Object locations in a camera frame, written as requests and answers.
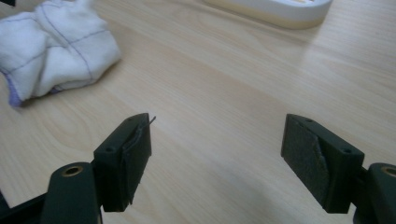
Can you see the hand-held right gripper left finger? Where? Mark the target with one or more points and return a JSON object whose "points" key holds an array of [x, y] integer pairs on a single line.
{"points": [[118, 174]]}

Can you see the white cloth with purple lines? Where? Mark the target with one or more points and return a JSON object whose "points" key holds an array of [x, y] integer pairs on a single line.
{"points": [[53, 53]]}

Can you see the white plastic basket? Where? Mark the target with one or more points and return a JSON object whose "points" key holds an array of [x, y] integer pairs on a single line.
{"points": [[280, 12]]}

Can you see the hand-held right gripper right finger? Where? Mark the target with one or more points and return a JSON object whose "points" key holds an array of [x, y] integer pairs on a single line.
{"points": [[323, 168]]}

